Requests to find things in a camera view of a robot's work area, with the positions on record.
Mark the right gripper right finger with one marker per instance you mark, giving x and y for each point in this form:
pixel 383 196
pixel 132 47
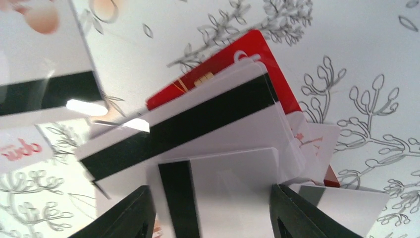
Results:
pixel 292 216

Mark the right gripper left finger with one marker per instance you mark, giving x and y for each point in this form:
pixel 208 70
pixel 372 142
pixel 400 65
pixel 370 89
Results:
pixel 132 217

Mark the black striped card pile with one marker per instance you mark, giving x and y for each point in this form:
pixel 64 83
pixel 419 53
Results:
pixel 239 111

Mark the red bank card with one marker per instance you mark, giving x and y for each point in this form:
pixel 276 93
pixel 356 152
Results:
pixel 251 47

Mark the floral table mat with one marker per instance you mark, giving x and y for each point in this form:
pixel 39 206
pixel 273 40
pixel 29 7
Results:
pixel 354 59

